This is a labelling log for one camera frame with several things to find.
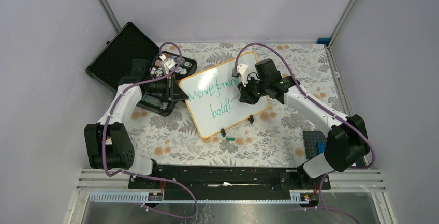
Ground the yellow framed whiteboard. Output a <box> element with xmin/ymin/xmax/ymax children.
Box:
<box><xmin>179</xmin><ymin>58</ymin><xmax>269</xmax><ymax>139</ymax></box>

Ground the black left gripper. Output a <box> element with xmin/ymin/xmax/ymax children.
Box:
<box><xmin>145</xmin><ymin>72</ymin><xmax>188</xmax><ymax>100</ymax></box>

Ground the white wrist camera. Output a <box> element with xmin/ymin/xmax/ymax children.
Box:
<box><xmin>159</xmin><ymin>54</ymin><xmax>176</xmax><ymax>74</ymax></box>
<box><xmin>232</xmin><ymin>64</ymin><xmax>250</xmax><ymax>87</ymax></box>

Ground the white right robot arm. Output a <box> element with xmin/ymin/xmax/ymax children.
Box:
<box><xmin>233</xmin><ymin>59</ymin><xmax>371</xmax><ymax>189</ymax></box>

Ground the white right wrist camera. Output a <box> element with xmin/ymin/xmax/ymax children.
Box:
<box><xmin>232</xmin><ymin>64</ymin><xmax>250</xmax><ymax>87</ymax></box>

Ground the blue lego brick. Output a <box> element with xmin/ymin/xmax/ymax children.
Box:
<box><xmin>316</xmin><ymin>142</ymin><xmax>326</xmax><ymax>155</ymax></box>

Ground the white slotted cable duct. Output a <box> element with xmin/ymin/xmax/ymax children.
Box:
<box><xmin>88</xmin><ymin>190</ymin><xmax>310</xmax><ymax>204</ymax></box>

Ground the grey lego baseplate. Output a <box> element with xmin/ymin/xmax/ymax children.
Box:
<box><xmin>302</xmin><ymin>131</ymin><xmax>326</xmax><ymax>159</ymax></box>

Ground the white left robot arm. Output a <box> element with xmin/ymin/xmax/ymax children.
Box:
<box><xmin>84</xmin><ymin>54</ymin><xmax>188</xmax><ymax>188</ymax></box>

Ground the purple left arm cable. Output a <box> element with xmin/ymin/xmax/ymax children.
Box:
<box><xmin>102</xmin><ymin>41</ymin><xmax>200</xmax><ymax>220</ymax></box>

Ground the black poker chip case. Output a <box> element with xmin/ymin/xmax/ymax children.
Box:
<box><xmin>85</xmin><ymin>22</ymin><xmax>197</xmax><ymax>116</ymax></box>

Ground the floral table mat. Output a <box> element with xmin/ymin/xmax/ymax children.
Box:
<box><xmin>125</xmin><ymin>43</ymin><xmax>344</xmax><ymax>167</ymax></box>

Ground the blue corner bracket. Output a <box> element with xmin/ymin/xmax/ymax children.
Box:
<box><xmin>316</xmin><ymin>38</ymin><xmax>331</xmax><ymax>46</ymax></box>

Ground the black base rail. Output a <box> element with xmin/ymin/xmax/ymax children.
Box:
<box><xmin>128</xmin><ymin>164</ymin><xmax>331</xmax><ymax>201</ymax></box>

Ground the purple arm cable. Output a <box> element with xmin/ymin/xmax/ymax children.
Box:
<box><xmin>102</xmin><ymin>41</ymin><xmax>200</xmax><ymax>220</ymax></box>
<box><xmin>232</xmin><ymin>42</ymin><xmax>377</xmax><ymax>224</ymax></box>

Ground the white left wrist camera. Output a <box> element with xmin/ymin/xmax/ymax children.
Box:
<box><xmin>159</xmin><ymin>54</ymin><xmax>176</xmax><ymax>74</ymax></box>

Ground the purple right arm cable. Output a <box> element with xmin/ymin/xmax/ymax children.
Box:
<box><xmin>232</xmin><ymin>42</ymin><xmax>377</xmax><ymax>224</ymax></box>

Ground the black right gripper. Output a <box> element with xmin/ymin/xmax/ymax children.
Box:
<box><xmin>238</xmin><ymin>75</ymin><xmax>269</xmax><ymax>105</ymax></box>

